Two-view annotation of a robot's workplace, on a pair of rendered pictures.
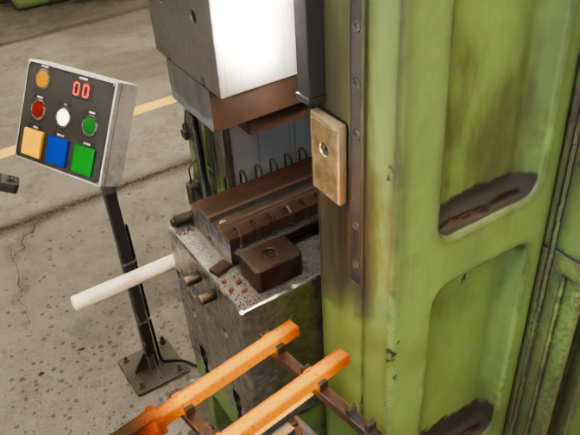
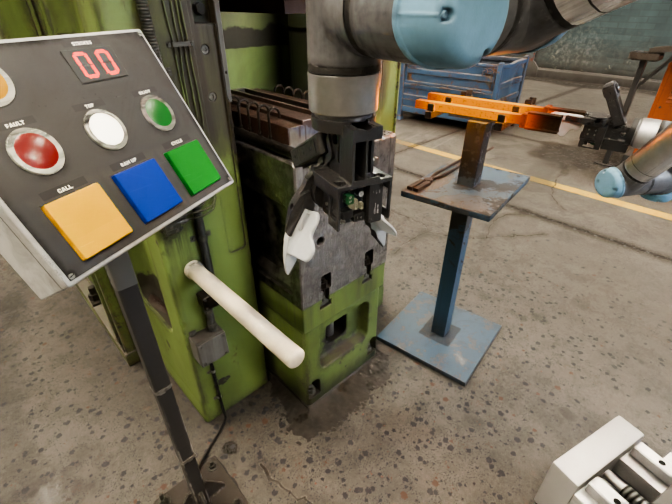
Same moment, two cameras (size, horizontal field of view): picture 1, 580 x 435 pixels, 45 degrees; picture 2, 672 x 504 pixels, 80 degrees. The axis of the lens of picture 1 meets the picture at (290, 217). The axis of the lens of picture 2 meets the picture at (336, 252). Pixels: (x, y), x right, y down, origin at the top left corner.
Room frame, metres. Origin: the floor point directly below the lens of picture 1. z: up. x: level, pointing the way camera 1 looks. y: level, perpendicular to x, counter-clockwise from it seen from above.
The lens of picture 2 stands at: (1.51, 1.20, 1.24)
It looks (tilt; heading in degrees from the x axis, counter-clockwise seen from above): 32 degrees down; 257
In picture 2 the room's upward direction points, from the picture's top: straight up
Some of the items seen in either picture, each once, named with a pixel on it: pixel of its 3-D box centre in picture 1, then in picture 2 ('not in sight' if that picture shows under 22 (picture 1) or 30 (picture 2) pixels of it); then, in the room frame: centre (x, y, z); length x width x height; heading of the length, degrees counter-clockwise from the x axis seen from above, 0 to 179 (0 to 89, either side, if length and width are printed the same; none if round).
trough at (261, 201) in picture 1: (289, 192); (277, 101); (1.40, 0.00, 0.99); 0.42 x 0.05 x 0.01; 120
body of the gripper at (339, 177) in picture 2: not in sight; (346, 168); (1.40, 0.77, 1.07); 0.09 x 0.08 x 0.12; 105
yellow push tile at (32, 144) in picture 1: (34, 142); (89, 221); (1.71, 0.70, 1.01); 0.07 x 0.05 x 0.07; 55
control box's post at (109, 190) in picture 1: (125, 256); (158, 378); (1.76, 0.54, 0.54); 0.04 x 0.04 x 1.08; 30
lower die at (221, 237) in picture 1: (284, 199); (271, 115); (1.43, 0.01, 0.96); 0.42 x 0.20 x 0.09; 120
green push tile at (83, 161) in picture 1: (84, 160); (192, 167); (1.60, 0.54, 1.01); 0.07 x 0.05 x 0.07; 55
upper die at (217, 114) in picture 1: (274, 66); not in sight; (1.43, 0.01, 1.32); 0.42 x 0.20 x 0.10; 120
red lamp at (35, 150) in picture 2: (38, 109); (36, 151); (1.75, 0.68, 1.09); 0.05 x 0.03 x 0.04; 30
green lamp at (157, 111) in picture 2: (89, 125); (158, 112); (1.64, 0.51, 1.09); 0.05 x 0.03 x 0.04; 30
